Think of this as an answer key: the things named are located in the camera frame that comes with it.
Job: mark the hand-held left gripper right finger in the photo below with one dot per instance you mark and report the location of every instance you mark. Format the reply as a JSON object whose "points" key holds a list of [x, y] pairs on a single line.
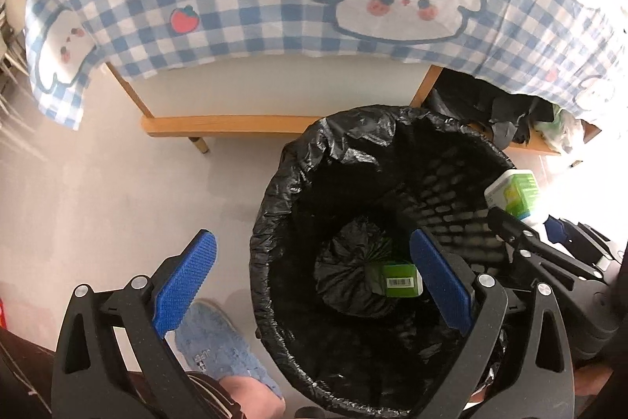
{"points": [[439, 279]]}

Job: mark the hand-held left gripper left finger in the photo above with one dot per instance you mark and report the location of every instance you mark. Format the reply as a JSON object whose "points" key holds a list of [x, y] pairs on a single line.
{"points": [[189, 276]]}

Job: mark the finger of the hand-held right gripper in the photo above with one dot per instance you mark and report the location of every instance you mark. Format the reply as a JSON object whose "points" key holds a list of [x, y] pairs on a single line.
{"points": [[557, 227], [510, 230]]}

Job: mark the green and white box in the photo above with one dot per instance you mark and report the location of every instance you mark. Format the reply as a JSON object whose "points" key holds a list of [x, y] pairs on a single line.
{"points": [[515, 193]]}

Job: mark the black trash bin with liner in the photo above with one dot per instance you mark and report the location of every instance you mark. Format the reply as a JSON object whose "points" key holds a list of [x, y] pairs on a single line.
{"points": [[304, 203]]}

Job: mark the person's right forearm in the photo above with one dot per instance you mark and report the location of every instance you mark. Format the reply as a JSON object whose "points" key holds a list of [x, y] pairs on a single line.
{"points": [[593, 375]]}

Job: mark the green cardboard box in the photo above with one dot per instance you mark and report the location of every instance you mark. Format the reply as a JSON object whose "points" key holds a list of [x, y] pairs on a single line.
{"points": [[400, 279]]}

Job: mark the blue fluffy slipper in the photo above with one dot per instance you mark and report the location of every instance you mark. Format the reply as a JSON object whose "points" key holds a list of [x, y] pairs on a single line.
{"points": [[221, 340]]}

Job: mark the pale green plastic bag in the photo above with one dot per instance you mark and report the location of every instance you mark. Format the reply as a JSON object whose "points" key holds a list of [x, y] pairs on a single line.
{"points": [[564, 129]]}

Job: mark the black plastic bags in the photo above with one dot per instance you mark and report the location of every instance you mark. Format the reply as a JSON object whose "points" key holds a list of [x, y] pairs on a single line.
{"points": [[471, 100]]}

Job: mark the person's leg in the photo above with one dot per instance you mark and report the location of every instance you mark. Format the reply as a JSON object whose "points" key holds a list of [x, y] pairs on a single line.
{"points": [[255, 397]]}

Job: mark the dark brown pants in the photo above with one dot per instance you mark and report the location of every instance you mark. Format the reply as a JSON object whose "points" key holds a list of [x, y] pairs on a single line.
{"points": [[19, 375]]}

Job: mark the wooden table frame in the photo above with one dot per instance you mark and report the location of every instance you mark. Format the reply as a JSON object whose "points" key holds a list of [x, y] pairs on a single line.
{"points": [[221, 124]]}

